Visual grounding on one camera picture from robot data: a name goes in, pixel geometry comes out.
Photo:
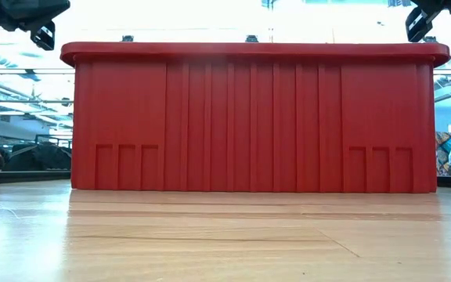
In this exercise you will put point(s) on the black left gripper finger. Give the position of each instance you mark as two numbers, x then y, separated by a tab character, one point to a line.
43	37

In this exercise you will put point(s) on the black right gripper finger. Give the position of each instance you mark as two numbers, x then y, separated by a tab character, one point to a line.
419	25

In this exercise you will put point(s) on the red plastic bin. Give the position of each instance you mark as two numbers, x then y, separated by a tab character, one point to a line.
249	125

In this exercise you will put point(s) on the small dark fixture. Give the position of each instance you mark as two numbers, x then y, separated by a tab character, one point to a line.
251	38
127	38
430	39

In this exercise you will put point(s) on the black bag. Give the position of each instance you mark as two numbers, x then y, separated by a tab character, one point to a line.
41	158

